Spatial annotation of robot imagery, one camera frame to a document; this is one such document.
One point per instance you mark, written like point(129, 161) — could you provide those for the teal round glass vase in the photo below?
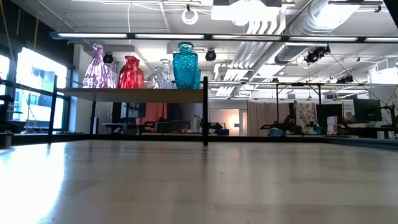
point(198, 79)

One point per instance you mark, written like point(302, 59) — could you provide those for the teal flask-shaped glass vase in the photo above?
point(185, 68)

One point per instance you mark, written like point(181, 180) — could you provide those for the clear twisted glass vase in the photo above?
point(167, 73)

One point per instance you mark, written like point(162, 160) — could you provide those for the red square fluted glass vase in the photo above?
point(129, 76)

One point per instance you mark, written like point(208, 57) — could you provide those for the pink twisted glass vase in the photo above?
point(112, 79)

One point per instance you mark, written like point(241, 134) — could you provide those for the tall pink glass vase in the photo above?
point(96, 74)

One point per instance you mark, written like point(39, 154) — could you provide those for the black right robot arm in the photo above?
point(392, 6)

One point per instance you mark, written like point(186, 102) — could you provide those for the blue bin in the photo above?
point(223, 132)

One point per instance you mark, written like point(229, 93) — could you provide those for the orange partition panel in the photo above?
point(152, 112)

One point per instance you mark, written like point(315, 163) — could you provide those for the beige curtain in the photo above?
point(264, 115)

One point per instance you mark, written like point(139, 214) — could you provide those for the dark display screen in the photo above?
point(133, 109)

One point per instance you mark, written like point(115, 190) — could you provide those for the black low equipment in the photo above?
point(276, 125)

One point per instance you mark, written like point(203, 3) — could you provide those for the blue rounded object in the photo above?
point(276, 132)

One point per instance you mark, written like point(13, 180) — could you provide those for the colourful patterned cloth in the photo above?
point(306, 115)

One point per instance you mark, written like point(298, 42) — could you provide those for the black ceiling spotlight cluster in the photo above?
point(312, 57)

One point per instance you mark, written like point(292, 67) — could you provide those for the black computer monitor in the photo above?
point(367, 110)
point(329, 112)

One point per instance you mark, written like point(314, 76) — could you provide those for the long ceiling light strip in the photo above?
point(93, 35)

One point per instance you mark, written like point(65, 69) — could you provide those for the black ceiling box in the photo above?
point(271, 3)

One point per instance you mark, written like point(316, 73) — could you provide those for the white standing sign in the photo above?
point(332, 126)

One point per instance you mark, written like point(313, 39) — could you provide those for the large window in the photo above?
point(37, 81)

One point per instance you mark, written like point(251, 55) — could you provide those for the dark office desk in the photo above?
point(367, 130)

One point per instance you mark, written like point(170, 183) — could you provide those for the black equipment silhouette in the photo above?
point(12, 126)

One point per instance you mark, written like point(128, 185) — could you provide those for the black aluminium frame rail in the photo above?
point(236, 139)
point(31, 138)
point(360, 143)

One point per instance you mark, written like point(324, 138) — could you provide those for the wooden shelf black metal frame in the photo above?
point(140, 95)

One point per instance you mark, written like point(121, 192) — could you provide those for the black workstation frame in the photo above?
point(319, 93)

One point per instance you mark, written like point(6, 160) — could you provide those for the silver air duct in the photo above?
point(326, 15)

